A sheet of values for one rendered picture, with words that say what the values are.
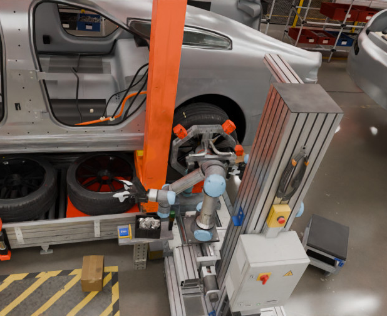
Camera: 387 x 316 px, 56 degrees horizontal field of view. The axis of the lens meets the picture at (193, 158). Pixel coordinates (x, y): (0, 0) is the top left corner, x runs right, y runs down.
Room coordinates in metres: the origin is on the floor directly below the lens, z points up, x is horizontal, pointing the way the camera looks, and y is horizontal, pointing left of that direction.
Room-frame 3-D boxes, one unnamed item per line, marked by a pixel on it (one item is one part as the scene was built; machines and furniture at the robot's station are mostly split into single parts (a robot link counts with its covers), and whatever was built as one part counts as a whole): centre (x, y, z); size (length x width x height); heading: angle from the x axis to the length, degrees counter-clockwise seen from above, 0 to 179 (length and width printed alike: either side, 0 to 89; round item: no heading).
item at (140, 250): (1.81, 0.30, 0.21); 0.10 x 0.10 x 0.42; 20
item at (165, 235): (1.82, 0.27, 0.44); 0.43 x 0.17 x 0.03; 110
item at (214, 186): (1.51, -0.14, 1.19); 0.15 x 0.12 x 0.55; 3
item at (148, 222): (1.83, 0.26, 0.51); 0.20 x 0.14 x 0.13; 100
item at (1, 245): (1.63, 1.37, 0.30); 0.09 x 0.05 x 0.50; 110
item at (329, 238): (2.24, -1.33, 0.17); 0.43 x 0.36 x 0.34; 164
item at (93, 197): (2.34, 0.76, 0.39); 0.66 x 0.66 x 0.24
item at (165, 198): (1.50, 0.12, 1.21); 0.11 x 0.08 x 0.09; 93
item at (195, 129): (2.44, -0.07, 0.85); 0.54 x 0.07 x 0.54; 110
